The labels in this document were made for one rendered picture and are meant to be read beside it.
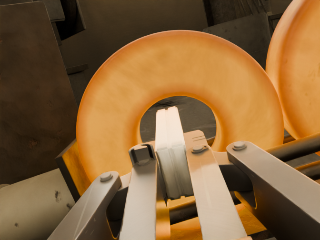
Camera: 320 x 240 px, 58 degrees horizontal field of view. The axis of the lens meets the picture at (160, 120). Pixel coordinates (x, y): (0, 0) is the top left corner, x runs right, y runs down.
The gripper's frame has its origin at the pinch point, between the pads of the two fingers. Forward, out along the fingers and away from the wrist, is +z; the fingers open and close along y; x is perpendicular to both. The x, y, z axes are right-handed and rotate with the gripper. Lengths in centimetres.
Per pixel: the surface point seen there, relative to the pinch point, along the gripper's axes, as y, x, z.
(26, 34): -15.8, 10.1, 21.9
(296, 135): 8.9, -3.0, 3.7
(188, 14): 84, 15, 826
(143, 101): -1.5, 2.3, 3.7
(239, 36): 63, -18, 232
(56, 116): -15.5, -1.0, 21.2
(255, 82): 6.5, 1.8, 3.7
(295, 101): 9.0, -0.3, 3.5
